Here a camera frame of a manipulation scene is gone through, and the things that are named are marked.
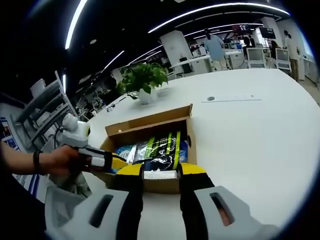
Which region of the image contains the black green packet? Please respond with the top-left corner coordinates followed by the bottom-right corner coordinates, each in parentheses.
top-left (134, 131), bottom-right (182, 172)

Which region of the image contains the red hanging screen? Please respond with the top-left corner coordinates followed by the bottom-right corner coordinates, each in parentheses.
top-left (231, 24), bottom-right (251, 33)

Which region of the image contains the table cable outlet panel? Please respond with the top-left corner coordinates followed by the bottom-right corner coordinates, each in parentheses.
top-left (201, 94), bottom-right (262, 104)

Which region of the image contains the dark hanging screen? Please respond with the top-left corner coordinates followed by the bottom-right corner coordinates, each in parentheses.
top-left (258, 26), bottom-right (277, 40)

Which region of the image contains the ceiling light strip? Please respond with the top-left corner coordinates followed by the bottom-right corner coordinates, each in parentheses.
top-left (147, 2), bottom-right (291, 34)
top-left (64, 0), bottom-right (88, 50)

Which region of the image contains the white office chair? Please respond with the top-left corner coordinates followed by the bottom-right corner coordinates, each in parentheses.
top-left (274, 47), bottom-right (292, 72)
top-left (246, 47), bottom-right (266, 69)

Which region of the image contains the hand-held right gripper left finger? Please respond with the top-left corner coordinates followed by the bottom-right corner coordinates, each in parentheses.
top-left (53, 163), bottom-right (145, 240)

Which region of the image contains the grey metal shelf rack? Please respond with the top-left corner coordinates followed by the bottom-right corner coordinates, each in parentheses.
top-left (14, 71), bottom-right (78, 151)

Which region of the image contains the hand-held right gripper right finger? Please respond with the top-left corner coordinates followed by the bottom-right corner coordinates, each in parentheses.
top-left (175, 162), bottom-right (282, 240)

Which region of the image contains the person's left hand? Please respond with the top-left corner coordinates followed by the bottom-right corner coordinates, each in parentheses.
top-left (39, 144), bottom-right (87, 177)

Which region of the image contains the green potted plant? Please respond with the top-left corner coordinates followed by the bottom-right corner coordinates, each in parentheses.
top-left (116, 62), bottom-right (170, 105)

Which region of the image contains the grey mesh office chair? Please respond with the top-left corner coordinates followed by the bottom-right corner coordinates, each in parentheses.
top-left (44, 184), bottom-right (96, 240)

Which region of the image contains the white office desk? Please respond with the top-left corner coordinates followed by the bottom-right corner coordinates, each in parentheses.
top-left (169, 54), bottom-right (212, 76)

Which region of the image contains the brown cardboard shoe box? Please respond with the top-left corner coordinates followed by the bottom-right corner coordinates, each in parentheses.
top-left (99, 103), bottom-right (197, 195)

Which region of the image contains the black wristband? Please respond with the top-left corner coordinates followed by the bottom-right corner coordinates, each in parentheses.
top-left (33, 150), bottom-right (41, 176)

